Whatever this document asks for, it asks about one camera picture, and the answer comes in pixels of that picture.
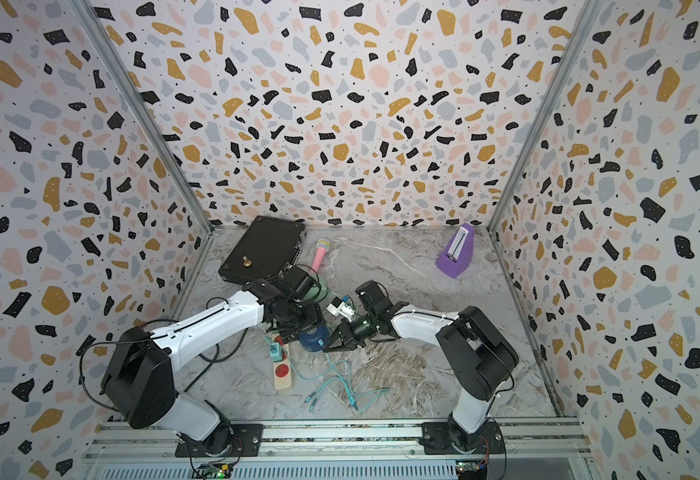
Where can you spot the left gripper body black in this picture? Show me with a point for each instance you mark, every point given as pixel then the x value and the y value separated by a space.
pixel 301 318

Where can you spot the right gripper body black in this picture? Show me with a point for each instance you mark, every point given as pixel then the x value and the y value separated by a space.
pixel 364 328

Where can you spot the teal USB charger plug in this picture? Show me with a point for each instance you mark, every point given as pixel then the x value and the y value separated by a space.
pixel 277 352

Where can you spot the beige red power strip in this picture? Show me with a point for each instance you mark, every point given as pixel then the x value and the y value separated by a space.
pixel 283 376

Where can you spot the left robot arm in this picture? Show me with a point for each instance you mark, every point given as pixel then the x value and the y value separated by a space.
pixel 140 378

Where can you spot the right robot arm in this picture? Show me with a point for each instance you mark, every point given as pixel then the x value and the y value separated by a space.
pixel 479 355

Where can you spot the black hard case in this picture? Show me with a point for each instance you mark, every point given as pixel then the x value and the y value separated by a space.
pixel 269 247

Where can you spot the pink toy microphone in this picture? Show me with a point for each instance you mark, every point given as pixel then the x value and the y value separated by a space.
pixel 323 246

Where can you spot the purple metronome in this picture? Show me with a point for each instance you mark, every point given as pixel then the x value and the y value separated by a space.
pixel 457 256

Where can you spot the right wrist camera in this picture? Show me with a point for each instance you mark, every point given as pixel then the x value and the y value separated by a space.
pixel 342 307

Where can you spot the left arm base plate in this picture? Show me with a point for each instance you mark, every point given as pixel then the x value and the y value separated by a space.
pixel 226 441

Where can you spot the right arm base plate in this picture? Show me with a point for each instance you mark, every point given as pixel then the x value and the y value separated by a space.
pixel 442 438

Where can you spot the aluminium front rail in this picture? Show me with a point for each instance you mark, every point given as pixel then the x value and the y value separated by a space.
pixel 510 448

